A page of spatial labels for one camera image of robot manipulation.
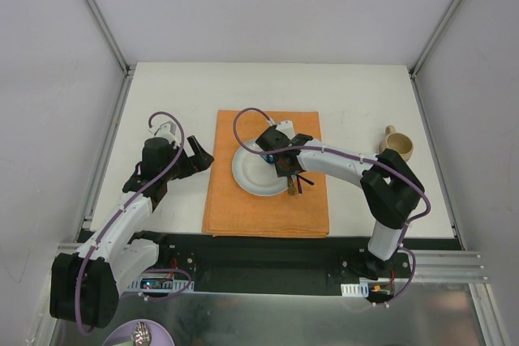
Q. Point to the aluminium front rail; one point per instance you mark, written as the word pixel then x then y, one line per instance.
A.
pixel 430 259

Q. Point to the silver cutlery on lilac plate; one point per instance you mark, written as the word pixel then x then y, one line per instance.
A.
pixel 141 335

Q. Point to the left aluminium frame post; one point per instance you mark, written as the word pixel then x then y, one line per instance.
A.
pixel 107 35

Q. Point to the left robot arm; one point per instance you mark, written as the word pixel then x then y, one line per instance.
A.
pixel 86 285

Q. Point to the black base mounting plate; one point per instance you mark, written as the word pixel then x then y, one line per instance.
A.
pixel 285 266

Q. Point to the lilac plate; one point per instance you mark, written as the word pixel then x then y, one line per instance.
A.
pixel 122 334

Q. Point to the white ceramic plate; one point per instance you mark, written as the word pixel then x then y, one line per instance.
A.
pixel 255 175

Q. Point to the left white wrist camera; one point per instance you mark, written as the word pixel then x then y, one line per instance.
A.
pixel 166 130

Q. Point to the left white cable duct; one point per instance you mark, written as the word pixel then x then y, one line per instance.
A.
pixel 149 284

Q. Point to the white cable duct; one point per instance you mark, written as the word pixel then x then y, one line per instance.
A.
pixel 149 284
pixel 355 290

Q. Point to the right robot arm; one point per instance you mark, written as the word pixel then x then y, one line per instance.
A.
pixel 391 189

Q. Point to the aluminium frame post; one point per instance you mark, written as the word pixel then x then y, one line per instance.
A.
pixel 107 35
pixel 435 36

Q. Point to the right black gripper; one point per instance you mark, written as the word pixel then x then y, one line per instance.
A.
pixel 288 165

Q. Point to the orange cloth placemat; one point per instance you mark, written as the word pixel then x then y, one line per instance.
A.
pixel 231 211

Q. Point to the right white cable duct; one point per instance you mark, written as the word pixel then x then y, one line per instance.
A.
pixel 355 290

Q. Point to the gold purple spoon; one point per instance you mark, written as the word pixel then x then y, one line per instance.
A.
pixel 299 184

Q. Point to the right aluminium frame post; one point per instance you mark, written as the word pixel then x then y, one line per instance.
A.
pixel 435 36

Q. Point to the beige ceramic mug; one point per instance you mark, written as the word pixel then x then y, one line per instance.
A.
pixel 398 142

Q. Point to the blue metal fork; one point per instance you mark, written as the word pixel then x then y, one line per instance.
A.
pixel 308 180

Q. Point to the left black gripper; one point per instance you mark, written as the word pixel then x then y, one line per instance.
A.
pixel 188 160

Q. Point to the iridescent purple knife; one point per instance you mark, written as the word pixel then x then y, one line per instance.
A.
pixel 291 189

